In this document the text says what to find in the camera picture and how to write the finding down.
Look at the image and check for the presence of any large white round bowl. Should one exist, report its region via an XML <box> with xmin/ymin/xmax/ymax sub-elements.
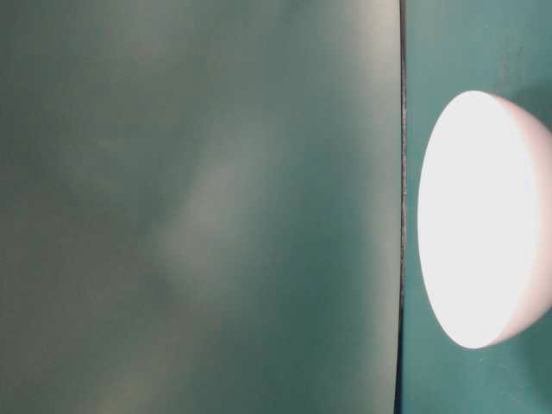
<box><xmin>417</xmin><ymin>91</ymin><xmax>551</xmax><ymax>349</ymax></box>

